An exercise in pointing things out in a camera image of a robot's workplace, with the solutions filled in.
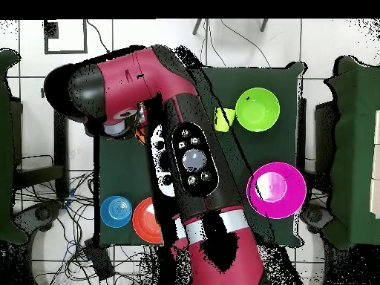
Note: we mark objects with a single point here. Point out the green plastic cup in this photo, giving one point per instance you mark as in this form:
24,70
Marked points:
230,120

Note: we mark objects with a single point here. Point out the green plastic bowl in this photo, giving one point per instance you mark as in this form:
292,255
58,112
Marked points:
257,109

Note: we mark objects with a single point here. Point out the pink plastic bowl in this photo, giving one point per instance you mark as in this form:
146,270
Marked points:
292,202

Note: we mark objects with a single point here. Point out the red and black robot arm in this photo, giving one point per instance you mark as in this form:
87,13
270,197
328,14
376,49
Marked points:
142,80

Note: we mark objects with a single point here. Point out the dark green table cloth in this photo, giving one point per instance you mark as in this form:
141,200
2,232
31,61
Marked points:
124,172

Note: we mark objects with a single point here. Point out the red-orange plastic bowl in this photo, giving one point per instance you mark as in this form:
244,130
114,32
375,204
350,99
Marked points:
145,222

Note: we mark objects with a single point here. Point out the blue plastic bowl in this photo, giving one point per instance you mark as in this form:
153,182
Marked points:
116,211

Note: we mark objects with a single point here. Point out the black metal stand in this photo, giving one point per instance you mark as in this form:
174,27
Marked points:
61,154

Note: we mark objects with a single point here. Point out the grey tripod leg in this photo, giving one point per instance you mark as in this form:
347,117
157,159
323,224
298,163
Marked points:
264,25
197,27

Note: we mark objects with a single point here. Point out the black floor box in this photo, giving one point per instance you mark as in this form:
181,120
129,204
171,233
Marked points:
99,259

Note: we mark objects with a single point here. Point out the green covered side table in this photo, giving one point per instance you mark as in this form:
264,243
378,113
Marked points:
6,133
353,148

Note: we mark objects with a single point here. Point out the black square floor frame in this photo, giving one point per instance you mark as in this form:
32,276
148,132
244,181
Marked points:
65,52

